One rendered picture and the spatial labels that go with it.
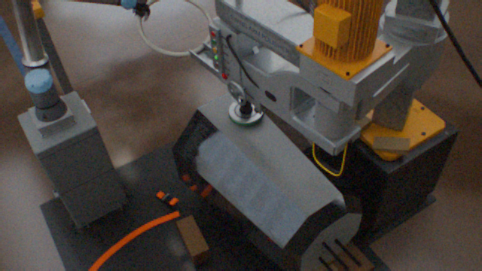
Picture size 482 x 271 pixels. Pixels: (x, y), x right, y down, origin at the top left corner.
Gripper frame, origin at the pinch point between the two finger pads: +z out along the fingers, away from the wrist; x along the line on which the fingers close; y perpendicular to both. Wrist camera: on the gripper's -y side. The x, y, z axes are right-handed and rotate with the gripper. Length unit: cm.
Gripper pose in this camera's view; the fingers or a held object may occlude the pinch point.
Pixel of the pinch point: (142, 16)
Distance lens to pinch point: 323.4
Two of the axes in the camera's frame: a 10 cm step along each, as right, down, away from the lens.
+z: -2.1, 4.1, 8.9
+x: 9.2, 3.9, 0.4
